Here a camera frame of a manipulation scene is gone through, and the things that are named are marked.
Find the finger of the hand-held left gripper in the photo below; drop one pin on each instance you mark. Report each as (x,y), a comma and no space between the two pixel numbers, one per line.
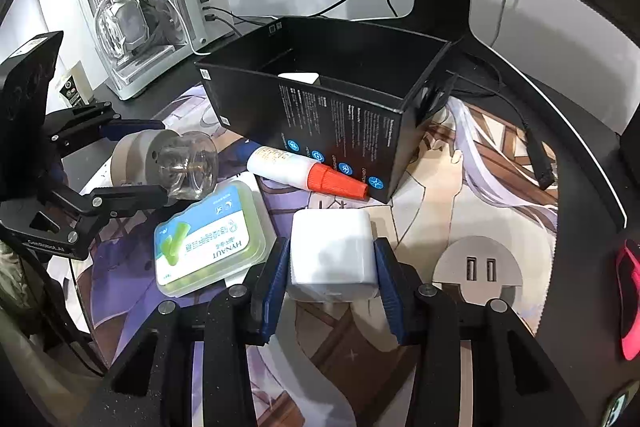
(135,197)
(135,129)

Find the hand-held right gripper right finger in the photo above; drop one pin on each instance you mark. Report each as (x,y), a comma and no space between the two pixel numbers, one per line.
(389,279)

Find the white computer case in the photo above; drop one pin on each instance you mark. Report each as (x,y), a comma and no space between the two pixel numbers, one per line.
(130,7)

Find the pink computer mouse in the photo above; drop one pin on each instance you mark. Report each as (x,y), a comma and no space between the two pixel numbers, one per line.
(631,307)

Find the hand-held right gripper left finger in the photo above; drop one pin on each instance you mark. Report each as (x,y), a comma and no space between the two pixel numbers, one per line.
(275,279)

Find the printed desk mat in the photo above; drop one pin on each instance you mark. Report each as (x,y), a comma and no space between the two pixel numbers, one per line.
(450,217)

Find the white flat box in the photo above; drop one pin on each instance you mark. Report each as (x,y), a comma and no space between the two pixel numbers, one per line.
(300,78)

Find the green earplug case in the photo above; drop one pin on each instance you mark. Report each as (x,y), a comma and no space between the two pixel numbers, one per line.
(210,247)

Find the black cardboard box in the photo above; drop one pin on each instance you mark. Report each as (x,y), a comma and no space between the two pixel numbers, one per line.
(350,137)

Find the round grey USB desk hub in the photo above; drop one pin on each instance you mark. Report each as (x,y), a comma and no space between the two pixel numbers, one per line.
(475,272)

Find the clear jar with grey base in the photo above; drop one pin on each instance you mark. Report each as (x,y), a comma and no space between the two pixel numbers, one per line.
(190,167)

